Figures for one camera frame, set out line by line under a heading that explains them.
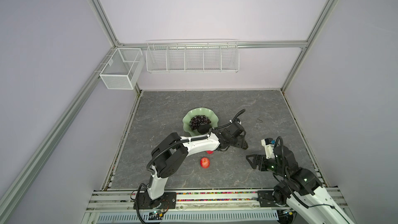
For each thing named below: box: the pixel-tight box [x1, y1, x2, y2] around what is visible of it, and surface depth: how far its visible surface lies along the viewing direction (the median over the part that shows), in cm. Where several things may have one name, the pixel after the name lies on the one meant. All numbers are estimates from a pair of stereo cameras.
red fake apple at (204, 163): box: [200, 157, 211, 169], surface depth 84 cm
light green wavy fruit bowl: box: [182, 107, 219, 137], surface depth 102 cm
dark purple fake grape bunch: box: [189, 115, 212, 131], surface depth 101 cm
